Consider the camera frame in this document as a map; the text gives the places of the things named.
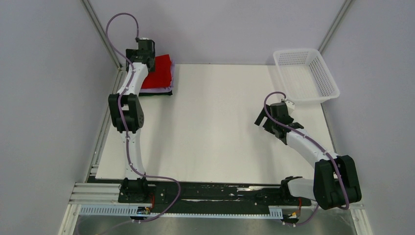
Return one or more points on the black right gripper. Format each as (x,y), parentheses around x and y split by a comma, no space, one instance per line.
(261,117)

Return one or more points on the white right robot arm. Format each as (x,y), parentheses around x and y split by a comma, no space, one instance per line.
(335,183)

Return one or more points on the aluminium front rail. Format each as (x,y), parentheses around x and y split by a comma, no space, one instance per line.
(97,194)

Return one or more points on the white plastic basket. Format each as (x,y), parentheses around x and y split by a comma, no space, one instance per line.
(304,76)

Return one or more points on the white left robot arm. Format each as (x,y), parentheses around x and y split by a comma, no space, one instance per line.
(128,118)

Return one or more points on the black folded t shirt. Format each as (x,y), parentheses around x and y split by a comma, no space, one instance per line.
(156,94)

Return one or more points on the white slotted cable duct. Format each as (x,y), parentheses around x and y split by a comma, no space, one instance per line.
(138,211)

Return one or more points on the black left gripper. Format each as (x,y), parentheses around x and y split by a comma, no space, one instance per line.
(130,53)

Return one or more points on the right aluminium frame post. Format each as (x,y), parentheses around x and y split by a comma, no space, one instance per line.
(335,25)

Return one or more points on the red t shirt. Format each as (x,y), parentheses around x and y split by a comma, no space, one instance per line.
(161,78)

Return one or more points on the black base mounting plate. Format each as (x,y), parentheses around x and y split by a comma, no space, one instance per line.
(228,206)

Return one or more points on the left aluminium frame post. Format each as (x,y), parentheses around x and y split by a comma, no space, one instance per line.
(100,30)

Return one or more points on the aluminium frame post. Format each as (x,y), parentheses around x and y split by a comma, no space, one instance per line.
(335,25)
(100,30)

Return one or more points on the lavender folded t shirt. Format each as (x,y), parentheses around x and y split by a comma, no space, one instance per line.
(159,82)

